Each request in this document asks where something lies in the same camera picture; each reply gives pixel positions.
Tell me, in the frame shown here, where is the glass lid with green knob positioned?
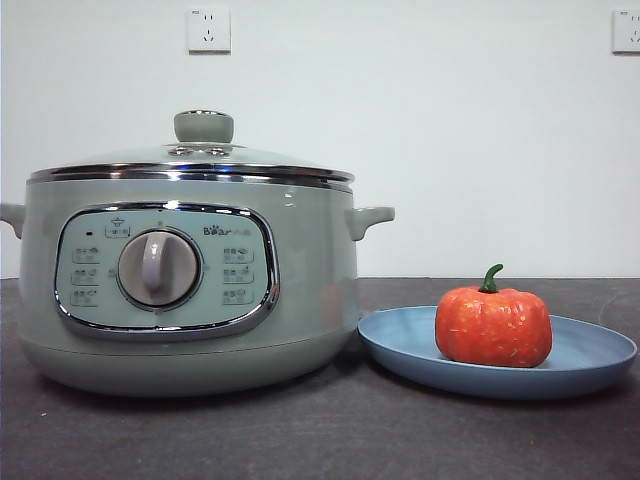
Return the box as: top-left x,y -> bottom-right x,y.
27,109 -> 356,185

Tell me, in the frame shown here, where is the orange pumpkin with green stem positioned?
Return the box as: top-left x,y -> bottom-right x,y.
434,263 -> 554,369

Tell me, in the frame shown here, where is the pale green electric steamer pot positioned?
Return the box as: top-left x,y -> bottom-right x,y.
0,177 -> 396,399

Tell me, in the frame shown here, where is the blue round plate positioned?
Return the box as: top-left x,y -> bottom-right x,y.
357,305 -> 640,400

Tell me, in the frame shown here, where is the white wall socket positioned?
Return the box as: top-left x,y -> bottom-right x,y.
612,9 -> 640,55
187,6 -> 233,55

